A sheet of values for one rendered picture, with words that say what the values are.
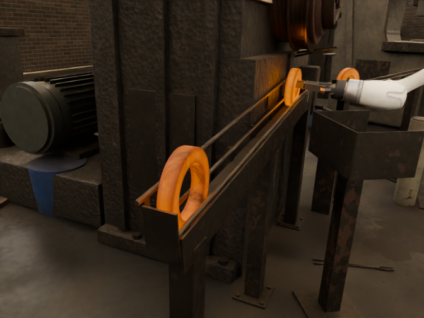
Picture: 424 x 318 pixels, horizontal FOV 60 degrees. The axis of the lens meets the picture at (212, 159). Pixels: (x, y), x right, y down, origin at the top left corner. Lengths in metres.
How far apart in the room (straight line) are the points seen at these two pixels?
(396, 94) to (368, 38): 2.91
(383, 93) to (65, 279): 1.42
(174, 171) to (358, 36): 3.88
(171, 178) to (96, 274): 1.03
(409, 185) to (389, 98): 1.03
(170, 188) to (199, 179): 0.15
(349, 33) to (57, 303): 3.80
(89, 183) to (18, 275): 0.49
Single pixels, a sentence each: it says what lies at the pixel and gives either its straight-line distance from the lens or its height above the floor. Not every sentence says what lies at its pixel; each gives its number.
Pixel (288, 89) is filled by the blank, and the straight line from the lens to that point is 1.50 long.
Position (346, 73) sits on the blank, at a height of 0.75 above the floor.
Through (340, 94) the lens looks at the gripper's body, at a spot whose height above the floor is 0.74.
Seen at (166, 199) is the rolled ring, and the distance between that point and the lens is 0.67.
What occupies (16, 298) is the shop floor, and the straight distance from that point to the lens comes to 1.63.
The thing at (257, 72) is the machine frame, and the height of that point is 0.83.
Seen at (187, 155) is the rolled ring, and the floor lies 0.74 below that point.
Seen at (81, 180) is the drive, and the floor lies 0.25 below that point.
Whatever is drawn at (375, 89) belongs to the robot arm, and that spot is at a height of 0.77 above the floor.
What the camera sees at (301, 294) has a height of 0.01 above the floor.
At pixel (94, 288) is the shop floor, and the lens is 1.58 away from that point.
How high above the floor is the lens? 0.97
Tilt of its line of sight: 20 degrees down
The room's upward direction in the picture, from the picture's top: 2 degrees clockwise
